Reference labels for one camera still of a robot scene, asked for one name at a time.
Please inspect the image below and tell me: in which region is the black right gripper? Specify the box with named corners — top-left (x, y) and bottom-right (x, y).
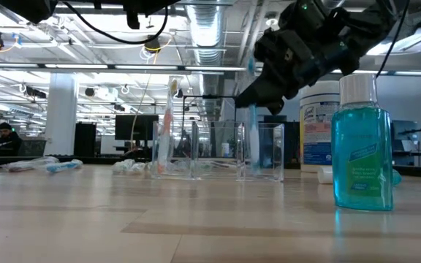
top-left (234, 28), bottom-right (350, 115)

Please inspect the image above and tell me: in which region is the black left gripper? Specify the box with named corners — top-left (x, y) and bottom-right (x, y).
top-left (93, 0), bottom-right (182, 30)

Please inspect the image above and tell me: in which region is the blue toothbrush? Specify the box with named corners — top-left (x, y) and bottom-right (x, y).
top-left (246, 54), bottom-right (262, 173)
top-left (44, 159), bottom-right (84, 174)

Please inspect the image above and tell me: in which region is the orange toothbrush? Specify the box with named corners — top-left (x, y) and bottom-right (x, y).
top-left (157, 75), bottom-right (183, 175)

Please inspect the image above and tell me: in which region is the toothbrushes compartment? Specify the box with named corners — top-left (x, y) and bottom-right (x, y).
top-left (0, 156), bottom-right (61, 172)

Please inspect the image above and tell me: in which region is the white yellow Lysol wipes canister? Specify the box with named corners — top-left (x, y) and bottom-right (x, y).
top-left (299, 80), bottom-right (341, 173)

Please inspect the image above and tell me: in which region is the clear acrylic organizer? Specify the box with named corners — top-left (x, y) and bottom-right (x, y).
top-left (150, 120), bottom-right (285, 183)

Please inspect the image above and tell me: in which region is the black monitor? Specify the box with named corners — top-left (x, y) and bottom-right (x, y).
top-left (114, 114), bottom-right (159, 142)

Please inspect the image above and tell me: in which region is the large teal mouthwash bottle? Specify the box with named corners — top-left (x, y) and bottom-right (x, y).
top-left (330, 73), bottom-right (395, 212)

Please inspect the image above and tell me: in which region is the white square pillar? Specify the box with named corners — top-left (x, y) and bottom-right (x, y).
top-left (44, 72), bottom-right (79, 157)

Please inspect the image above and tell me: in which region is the grey monitor screen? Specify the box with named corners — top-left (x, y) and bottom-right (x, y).
top-left (391, 119), bottom-right (420, 166)

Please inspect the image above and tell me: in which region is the person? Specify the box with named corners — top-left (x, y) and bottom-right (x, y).
top-left (0, 121), bottom-right (24, 157)

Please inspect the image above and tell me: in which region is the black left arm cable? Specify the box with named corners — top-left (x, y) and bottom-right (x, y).
top-left (62, 0), bottom-right (170, 46)

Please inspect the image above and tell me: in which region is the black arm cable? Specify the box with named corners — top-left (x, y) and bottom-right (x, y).
top-left (62, 0), bottom-right (170, 46)
top-left (376, 0), bottom-right (411, 77)

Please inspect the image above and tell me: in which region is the black overhead camera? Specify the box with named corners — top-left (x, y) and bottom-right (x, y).
top-left (143, 34), bottom-right (162, 55)

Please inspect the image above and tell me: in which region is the silver ventilation duct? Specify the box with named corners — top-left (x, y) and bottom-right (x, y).
top-left (185, 0), bottom-right (228, 66)

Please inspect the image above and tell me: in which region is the overhead frame light bar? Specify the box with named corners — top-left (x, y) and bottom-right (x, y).
top-left (0, 61), bottom-right (421, 76)

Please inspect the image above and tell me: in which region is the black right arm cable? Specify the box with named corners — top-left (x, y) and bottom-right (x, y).
top-left (376, 0), bottom-right (411, 77)

